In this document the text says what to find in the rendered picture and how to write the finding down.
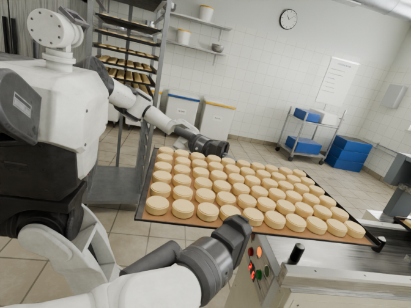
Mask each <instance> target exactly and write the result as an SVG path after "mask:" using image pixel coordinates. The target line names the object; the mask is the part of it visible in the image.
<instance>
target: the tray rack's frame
mask: <svg viewBox="0 0 411 308"><path fill-rule="evenodd" d="M160 11H161V9H160V10H159V11H158V12H157V14H156V20H157V19H158V18H159V17H160ZM132 13H133V6H132V5H129V12H128V21H129V22H131V21H132ZM102 28H103V23H102V22H101V21H100V20H98V29H102ZM130 34H131V29H127V36H128V37H130ZM98 42H102V35H101V34H98ZM153 42H155V43H156V42H157V35H155V36H154V39H153ZM129 47H130V41H128V40H126V49H127V50H128V49H129ZM155 50H156V47H152V54H153V55H155ZM101 52H102V49H101V48H97V55H98V54H101ZM122 122H123V115H122V113H120V120H119V134H118V142H117V156H116V166H101V165H97V168H96V171H95V176H94V181H93V184H92V188H91V193H87V199H86V204H87V207H88V204H138V201H139V197H140V194H138V190H137V180H136V168H135V167H121V166H119V156H120V142H121V135H122Z"/></svg>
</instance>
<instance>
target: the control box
mask: <svg viewBox="0 0 411 308"><path fill-rule="evenodd" d="M258 247H260V248H261V256H260V257H259V256H258V255H257V249H258ZM249 248H252V249H253V254H252V256H249V255H248V249H249ZM244 253H245V257H246V260H247V263H248V268H249V266H251V265H250V263H251V264H252V266H251V270H250V269H249V270H250V274H251V275H252V273H253V271H254V276H253V279H252V280H253V283H254V286H255V289H256V293H257V296H258V298H259V302H260V305H261V307H270V305H271V303H272V301H273V299H274V297H275V295H276V293H277V291H278V289H279V287H280V286H279V284H278V282H277V279H276V278H277V277H278V275H279V273H280V270H281V268H280V266H279V264H278V262H277V260H276V258H275V256H274V253H273V251H272V249H271V247H270V245H269V243H268V241H267V238H266V236H265V235H259V234H254V240H252V239H251V236H250V239H249V241H248V244H247V246H246V249H245V252H244ZM265 266H268V268H269V275H268V277H266V275H265V272H264V269H265ZM256 270H260V271H261V279H260V280H257V279H256Z"/></svg>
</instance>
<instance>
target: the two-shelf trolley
mask: <svg viewBox="0 0 411 308"><path fill-rule="evenodd" d="M291 109H292V106H290V108H289V112H288V114H287V117H286V120H285V123H284V125H283V129H282V131H281V134H280V137H279V139H278V142H277V144H278V145H277V147H276V148H275V150H276V151H279V150H280V146H282V148H284V149H285V150H287V151H288V152H289V153H290V154H291V155H290V157H288V161H292V160H293V156H294V155H302V156H312V157H316V158H321V160H320V161H319V164H320V165H323V163H324V159H326V157H327V155H328V152H329V150H330V148H331V145H332V143H333V141H334V139H335V137H336V134H337V132H338V130H339V128H340V126H341V123H342V121H343V120H344V116H345V114H346V112H347V110H345V111H344V114H343V115H342V118H339V119H341V120H340V123H339V125H338V127H336V126H331V125H324V124H321V123H318V122H317V123H314V122H308V121H306V118H307V116H308V113H306V115H305V118H304V120H302V119H300V118H298V117H296V116H294V115H293V114H290V111H291ZM289 116H290V117H292V118H294V119H297V120H299V121H301V122H303V123H302V126H301V128H300V131H299V133H298V136H297V139H296V141H295V144H294V147H293V149H291V148H289V147H288V146H287V145H285V143H281V142H280V139H281V137H282V134H283V131H284V128H285V126H286V122H287V120H288V117H289ZM305 123H308V124H312V125H317V127H316V129H315V131H314V134H313V136H312V138H311V139H312V140H313V139H314V136H315V134H316V131H317V129H318V126H322V127H329V128H335V129H336V131H335V134H334V136H333V139H332V140H331V143H330V145H329V147H328V150H327V152H326V154H325V156H323V155H322V154H320V153H319V154H318V155H317V154H312V153H302V152H295V151H294V150H295V146H296V145H297V142H298V139H299V137H300V134H301V132H302V129H303V126H304V124H305Z"/></svg>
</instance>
